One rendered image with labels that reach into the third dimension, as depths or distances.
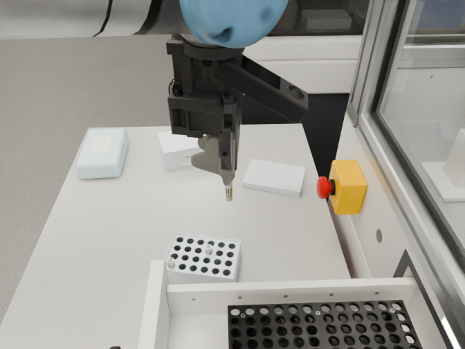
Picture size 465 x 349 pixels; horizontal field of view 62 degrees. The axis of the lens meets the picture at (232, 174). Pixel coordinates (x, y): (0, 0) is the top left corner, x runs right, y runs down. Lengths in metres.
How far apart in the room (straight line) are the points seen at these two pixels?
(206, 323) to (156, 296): 0.11
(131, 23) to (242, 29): 0.06
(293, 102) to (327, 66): 0.66
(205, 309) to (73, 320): 0.24
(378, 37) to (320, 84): 0.49
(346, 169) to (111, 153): 0.52
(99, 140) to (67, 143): 1.52
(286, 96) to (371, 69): 0.25
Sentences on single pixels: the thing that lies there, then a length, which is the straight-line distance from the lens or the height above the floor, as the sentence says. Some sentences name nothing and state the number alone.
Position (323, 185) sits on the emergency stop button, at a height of 0.89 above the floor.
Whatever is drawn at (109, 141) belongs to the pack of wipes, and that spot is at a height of 0.81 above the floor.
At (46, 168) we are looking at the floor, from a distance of 2.35.
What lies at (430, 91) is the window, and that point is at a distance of 0.55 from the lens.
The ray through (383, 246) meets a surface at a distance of 0.65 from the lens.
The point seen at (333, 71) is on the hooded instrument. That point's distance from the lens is 1.13.
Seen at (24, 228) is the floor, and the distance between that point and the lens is 2.04.
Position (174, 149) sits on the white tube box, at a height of 0.81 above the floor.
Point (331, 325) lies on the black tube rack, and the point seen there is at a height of 0.90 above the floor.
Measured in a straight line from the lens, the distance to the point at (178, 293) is 0.54.
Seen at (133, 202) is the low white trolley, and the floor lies 0.76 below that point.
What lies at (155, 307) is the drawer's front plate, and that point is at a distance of 0.49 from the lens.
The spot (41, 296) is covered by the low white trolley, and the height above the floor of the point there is 0.76.
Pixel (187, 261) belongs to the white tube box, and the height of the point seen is 0.80.
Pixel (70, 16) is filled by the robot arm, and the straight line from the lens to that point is 0.21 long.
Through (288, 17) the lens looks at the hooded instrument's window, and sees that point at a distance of 1.07.
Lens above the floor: 1.34
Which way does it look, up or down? 40 degrees down
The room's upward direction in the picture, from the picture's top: straight up
